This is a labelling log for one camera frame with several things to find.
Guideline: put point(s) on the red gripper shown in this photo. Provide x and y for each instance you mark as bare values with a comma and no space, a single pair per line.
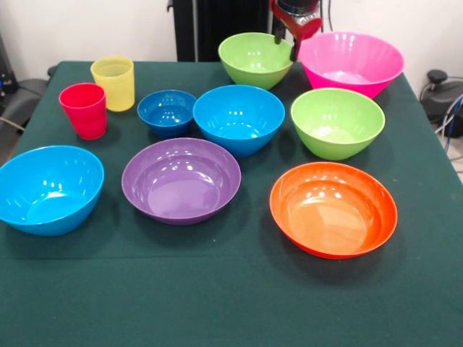
307,32

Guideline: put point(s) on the green plastic bowl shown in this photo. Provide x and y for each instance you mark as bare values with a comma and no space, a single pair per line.
253,68
336,119

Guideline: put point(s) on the pink plastic bowl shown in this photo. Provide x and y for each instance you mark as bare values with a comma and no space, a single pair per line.
351,61

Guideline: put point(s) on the light blue plastic bowl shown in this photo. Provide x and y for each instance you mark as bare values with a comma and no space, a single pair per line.
47,195
238,115

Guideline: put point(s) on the small dark blue bowl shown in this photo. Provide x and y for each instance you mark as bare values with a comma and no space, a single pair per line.
166,115

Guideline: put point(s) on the orange plastic bowl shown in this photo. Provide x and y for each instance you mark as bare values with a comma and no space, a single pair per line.
332,213

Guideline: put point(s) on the purple plastic bowl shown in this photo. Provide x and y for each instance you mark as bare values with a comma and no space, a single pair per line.
181,184

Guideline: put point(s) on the yellow plastic cup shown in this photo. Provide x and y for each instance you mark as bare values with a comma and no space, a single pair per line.
115,86

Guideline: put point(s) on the red plastic cup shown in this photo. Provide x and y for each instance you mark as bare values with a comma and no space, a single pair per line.
88,123

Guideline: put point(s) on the dark green tablecloth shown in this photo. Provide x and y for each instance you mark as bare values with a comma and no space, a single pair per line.
231,296

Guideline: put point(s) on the grey office chair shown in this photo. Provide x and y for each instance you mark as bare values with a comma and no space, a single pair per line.
25,97

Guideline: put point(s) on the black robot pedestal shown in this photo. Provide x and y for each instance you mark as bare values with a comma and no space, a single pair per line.
231,18

